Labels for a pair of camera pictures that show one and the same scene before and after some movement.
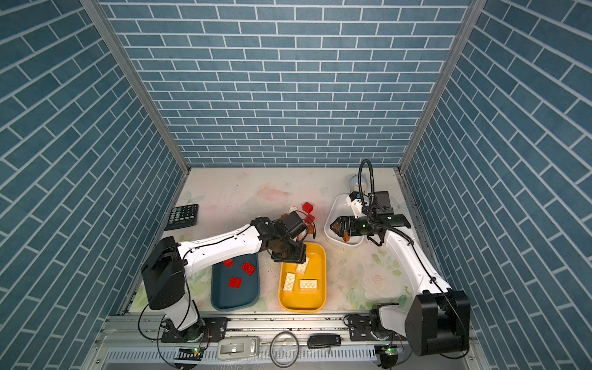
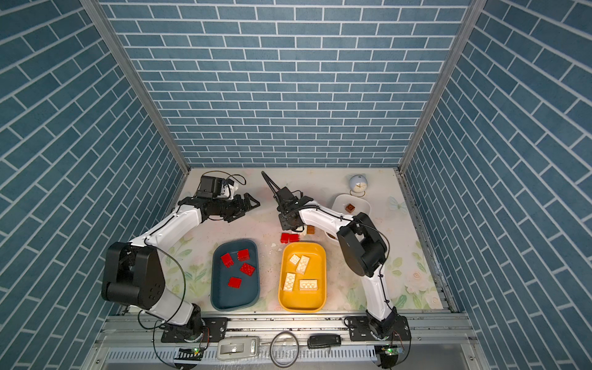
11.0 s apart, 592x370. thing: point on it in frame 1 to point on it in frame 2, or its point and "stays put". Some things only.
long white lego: [308, 284] stays put
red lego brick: [248, 267] stays put
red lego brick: [235, 282] stays put
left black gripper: [299, 257] to [238, 208]
